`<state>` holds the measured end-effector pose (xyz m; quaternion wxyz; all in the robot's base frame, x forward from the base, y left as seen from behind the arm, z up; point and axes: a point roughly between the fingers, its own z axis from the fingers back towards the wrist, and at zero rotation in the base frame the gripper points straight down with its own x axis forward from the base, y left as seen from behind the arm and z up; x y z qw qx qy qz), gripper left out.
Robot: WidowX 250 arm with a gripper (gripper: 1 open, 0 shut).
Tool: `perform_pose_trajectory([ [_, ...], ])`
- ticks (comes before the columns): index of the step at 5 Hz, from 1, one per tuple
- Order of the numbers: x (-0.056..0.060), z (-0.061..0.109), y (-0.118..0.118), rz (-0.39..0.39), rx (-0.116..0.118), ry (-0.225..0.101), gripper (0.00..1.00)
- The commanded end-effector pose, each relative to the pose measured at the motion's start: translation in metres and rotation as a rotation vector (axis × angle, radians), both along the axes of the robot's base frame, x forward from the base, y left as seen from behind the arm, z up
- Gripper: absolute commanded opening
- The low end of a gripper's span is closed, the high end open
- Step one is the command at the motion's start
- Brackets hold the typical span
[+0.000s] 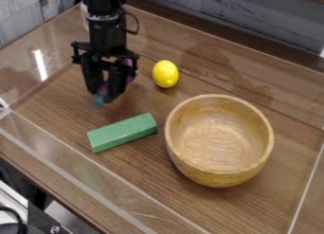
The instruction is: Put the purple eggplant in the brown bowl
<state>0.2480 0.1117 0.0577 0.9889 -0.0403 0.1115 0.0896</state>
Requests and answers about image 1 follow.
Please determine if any clear acrylic tray wall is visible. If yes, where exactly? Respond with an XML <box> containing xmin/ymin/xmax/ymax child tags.
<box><xmin>0</xmin><ymin>6</ymin><xmax>324</xmax><ymax>234</ymax></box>

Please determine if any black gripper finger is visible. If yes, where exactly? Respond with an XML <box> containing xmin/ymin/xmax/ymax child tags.
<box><xmin>106</xmin><ymin>61</ymin><xmax>132</xmax><ymax>102</ymax></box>
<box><xmin>81</xmin><ymin>54</ymin><xmax>104</xmax><ymax>95</ymax></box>

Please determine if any yellow toy lemon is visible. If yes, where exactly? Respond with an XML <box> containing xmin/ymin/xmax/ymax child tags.
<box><xmin>152</xmin><ymin>60</ymin><xmax>180</xmax><ymax>88</ymax></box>

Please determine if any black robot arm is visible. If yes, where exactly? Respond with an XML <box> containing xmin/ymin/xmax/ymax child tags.
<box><xmin>70</xmin><ymin>0</ymin><xmax>138</xmax><ymax>105</ymax></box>

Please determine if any black metal clamp base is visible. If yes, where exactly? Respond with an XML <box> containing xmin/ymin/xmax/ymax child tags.
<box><xmin>26</xmin><ymin>204</ymin><xmax>73</xmax><ymax>234</ymax></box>

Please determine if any green rectangular block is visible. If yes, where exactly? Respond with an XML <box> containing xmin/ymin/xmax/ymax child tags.
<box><xmin>86</xmin><ymin>113</ymin><xmax>158</xmax><ymax>153</ymax></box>

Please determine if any brown wooden bowl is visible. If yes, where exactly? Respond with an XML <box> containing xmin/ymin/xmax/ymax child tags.
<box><xmin>164</xmin><ymin>94</ymin><xmax>274</xmax><ymax>188</ymax></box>

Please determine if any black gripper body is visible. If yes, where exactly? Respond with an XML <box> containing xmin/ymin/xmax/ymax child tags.
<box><xmin>70</xmin><ymin>13</ymin><xmax>138</xmax><ymax>65</ymax></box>

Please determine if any black cable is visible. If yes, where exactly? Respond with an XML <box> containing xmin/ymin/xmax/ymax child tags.
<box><xmin>0</xmin><ymin>206</ymin><xmax>26</xmax><ymax>234</ymax></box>

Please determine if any purple toy eggplant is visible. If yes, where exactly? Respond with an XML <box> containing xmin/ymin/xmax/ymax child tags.
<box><xmin>94</xmin><ymin>59</ymin><xmax>137</xmax><ymax>106</ymax></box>

